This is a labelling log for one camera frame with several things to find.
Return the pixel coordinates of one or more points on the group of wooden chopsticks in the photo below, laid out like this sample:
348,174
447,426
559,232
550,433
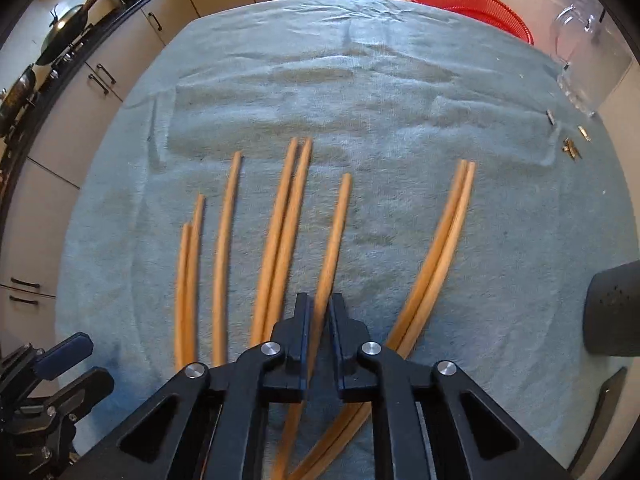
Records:
223,260

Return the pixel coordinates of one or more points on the light blue towel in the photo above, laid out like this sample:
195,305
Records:
375,110

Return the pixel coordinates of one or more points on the clear glass mug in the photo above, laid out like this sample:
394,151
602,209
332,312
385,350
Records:
575,80

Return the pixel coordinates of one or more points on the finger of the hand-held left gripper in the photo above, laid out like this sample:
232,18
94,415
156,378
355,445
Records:
65,355
82,395

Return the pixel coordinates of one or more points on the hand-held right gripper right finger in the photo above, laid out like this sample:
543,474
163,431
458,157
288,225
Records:
339,340

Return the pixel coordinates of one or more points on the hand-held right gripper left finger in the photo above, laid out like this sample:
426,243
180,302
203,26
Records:
300,330

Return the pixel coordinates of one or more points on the dark metal wok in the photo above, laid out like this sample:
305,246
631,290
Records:
62,35

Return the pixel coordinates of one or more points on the dark frying pan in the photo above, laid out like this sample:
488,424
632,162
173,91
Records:
17,95

